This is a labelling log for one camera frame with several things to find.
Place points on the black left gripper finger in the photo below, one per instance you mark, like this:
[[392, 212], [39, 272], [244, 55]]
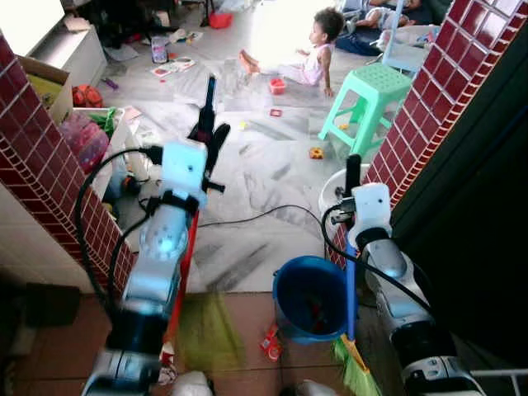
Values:
[[196, 132], [219, 142]]

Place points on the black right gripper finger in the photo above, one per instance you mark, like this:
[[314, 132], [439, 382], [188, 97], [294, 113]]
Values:
[[353, 173]]

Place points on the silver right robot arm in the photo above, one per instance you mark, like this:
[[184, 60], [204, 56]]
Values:
[[400, 289]]

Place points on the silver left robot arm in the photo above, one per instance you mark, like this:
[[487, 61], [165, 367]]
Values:
[[157, 247]]

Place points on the white round bowl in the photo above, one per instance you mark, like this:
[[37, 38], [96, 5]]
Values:
[[332, 190]]

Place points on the small orange flower toy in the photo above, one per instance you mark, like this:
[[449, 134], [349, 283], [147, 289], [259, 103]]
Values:
[[317, 153]]

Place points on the small red square block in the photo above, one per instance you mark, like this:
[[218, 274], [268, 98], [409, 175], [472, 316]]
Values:
[[275, 112]]

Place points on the white red paper sheets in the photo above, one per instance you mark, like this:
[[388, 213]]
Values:
[[173, 66]]

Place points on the white box with greens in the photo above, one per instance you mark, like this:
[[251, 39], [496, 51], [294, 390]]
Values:
[[120, 128]]

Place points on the small red cup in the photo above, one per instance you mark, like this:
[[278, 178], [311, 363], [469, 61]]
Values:
[[278, 86]]

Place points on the upright colourful booklet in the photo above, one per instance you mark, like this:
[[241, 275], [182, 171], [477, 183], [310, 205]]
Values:
[[159, 51]]

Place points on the green plastic stool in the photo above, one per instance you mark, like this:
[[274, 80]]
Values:
[[378, 82]]

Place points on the small purple toy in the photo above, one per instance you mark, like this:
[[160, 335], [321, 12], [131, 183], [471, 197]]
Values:
[[110, 83]]

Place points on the red plastic basin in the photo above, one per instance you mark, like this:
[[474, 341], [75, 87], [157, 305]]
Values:
[[219, 21]]

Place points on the pink mesh bag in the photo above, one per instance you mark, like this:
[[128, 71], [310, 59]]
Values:
[[82, 140]]

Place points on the orange basketball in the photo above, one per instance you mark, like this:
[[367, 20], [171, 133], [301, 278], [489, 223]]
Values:
[[87, 96]]

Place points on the sitting child in pink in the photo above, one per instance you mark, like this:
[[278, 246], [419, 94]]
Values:
[[318, 62]]

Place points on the light blue chair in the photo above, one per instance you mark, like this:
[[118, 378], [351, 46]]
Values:
[[404, 54]]

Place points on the white low cabinet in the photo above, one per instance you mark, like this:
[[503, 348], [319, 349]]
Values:
[[70, 54]]

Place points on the red snack wrapper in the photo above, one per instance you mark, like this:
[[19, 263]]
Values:
[[271, 342]]

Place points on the open cardboard box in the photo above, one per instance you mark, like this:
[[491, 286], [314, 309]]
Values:
[[45, 87]]

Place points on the small green bristle brush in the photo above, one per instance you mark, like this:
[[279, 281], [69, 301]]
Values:
[[356, 371]]

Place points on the lying person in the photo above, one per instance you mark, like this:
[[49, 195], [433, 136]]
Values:
[[384, 15]]

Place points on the grey right robot foot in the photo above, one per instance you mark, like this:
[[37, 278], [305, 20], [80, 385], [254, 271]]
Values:
[[315, 388]]

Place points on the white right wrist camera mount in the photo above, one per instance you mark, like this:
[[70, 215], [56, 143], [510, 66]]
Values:
[[371, 210]]

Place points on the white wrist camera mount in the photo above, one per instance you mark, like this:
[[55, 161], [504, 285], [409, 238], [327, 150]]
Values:
[[185, 165], [371, 210]]

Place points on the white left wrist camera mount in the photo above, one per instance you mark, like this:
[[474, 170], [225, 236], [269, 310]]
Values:
[[185, 165]]

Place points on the white metal rail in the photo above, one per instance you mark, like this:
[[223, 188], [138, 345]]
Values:
[[499, 375]]

